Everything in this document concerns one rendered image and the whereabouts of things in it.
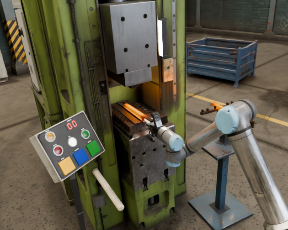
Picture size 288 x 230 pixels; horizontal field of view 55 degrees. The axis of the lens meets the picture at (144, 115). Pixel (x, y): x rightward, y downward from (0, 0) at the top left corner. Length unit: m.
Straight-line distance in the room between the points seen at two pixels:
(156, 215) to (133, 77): 1.21
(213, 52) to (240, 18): 4.60
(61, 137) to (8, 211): 1.59
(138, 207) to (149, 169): 0.35
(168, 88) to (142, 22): 0.61
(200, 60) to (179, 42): 3.58
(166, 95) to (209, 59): 3.50
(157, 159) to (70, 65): 0.92
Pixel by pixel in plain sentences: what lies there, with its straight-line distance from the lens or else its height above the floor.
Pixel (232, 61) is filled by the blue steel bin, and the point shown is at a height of 0.45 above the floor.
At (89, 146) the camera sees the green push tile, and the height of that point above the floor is 1.03.
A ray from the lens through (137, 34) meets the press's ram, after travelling 1.76.
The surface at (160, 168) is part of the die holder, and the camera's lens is 2.16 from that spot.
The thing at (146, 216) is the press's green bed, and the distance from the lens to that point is 2.40.
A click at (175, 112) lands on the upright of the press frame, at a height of 0.89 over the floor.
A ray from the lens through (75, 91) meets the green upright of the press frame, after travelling 1.83.
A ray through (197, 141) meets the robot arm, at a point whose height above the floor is 1.00.
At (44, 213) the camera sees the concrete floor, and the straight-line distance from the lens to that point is 2.87.
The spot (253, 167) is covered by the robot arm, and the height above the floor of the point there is 1.11.
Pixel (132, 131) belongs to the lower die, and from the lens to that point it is 1.94.
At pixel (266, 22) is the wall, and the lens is 9.62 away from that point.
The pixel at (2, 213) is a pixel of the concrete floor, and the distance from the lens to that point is 3.06.
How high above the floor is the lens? 1.88
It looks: 26 degrees down
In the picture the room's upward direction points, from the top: 4 degrees counter-clockwise
